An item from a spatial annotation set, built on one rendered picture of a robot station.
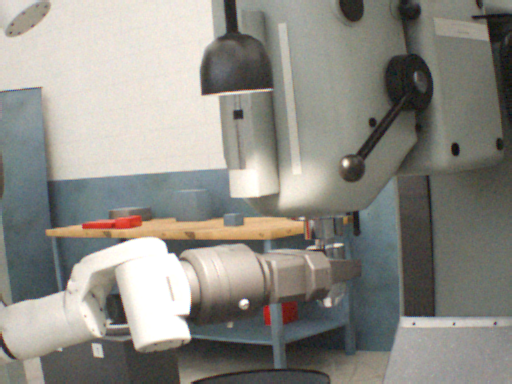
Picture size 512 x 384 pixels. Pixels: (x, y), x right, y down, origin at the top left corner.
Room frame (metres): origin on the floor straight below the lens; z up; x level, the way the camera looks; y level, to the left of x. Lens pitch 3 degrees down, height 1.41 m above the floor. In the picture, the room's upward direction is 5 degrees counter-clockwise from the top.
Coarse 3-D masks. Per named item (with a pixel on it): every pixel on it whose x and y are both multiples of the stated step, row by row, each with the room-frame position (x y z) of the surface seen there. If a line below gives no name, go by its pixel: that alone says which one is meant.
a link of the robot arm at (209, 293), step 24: (144, 264) 1.16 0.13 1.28; (168, 264) 1.17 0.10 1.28; (192, 264) 1.18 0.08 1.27; (216, 264) 1.18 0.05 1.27; (120, 288) 1.17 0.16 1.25; (144, 288) 1.15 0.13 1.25; (168, 288) 1.15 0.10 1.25; (192, 288) 1.17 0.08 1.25; (216, 288) 1.17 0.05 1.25; (120, 312) 1.19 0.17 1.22; (144, 312) 1.14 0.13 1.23; (168, 312) 1.14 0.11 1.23; (192, 312) 1.18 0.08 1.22; (216, 312) 1.18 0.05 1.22; (144, 336) 1.13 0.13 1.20; (168, 336) 1.13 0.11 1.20
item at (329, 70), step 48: (240, 0) 1.23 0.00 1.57; (288, 0) 1.18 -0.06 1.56; (336, 0) 1.18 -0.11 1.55; (384, 0) 1.25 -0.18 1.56; (288, 48) 1.19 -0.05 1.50; (336, 48) 1.18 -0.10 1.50; (384, 48) 1.24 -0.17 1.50; (288, 96) 1.19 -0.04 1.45; (336, 96) 1.18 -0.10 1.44; (384, 96) 1.23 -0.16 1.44; (288, 144) 1.20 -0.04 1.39; (336, 144) 1.18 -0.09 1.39; (384, 144) 1.22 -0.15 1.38; (288, 192) 1.20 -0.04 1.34; (336, 192) 1.20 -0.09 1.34
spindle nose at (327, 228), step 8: (304, 224) 1.28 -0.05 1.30; (312, 224) 1.27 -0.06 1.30; (320, 224) 1.26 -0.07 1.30; (328, 224) 1.26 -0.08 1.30; (336, 224) 1.27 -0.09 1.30; (304, 232) 1.28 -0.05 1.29; (312, 232) 1.27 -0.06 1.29; (320, 232) 1.26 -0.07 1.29; (328, 232) 1.26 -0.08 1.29; (336, 232) 1.27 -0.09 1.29
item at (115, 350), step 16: (112, 336) 1.56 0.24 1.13; (128, 336) 1.55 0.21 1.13; (64, 352) 1.61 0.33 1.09; (80, 352) 1.58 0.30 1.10; (96, 352) 1.56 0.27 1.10; (112, 352) 1.54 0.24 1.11; (128, 352) 1.53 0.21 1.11; (144, 352) 1.56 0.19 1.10; (160, 352) 1.59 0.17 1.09; (48, 368) 1.64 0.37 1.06; (64, 368) 1.61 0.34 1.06; (80, 368) 1.59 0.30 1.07; (96, 368) 1.56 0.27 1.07; (112, 368) 1.54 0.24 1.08; (128, 368) 1.52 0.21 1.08; (144, 368) 1.55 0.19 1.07; (160, 368) 1.58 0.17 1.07; (176, 368) 1.61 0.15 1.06
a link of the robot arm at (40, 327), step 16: (0, 304) 1.24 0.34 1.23; (16, 304) 1.21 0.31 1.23; (32, 304) 1.20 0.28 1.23; (48, 304) 1.19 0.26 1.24; (0, 320) 1.20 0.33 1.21; (16, 320) 1.19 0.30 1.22; (32, 320) 1.18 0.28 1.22; (48, 320) 1.18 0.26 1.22; (64, 320) 1.17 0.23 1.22; (0, 336) 1.20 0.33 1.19; (16, 336) 1.19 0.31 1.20; (32, 336) 1.18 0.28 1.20; (48, 336) 1.18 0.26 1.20; (64, 336) 1.18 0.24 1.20; (0, 352) 1.19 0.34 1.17; (16, 352) 1.19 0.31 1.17; (32, 352) 1.19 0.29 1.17; (48, 352) 1.21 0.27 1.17
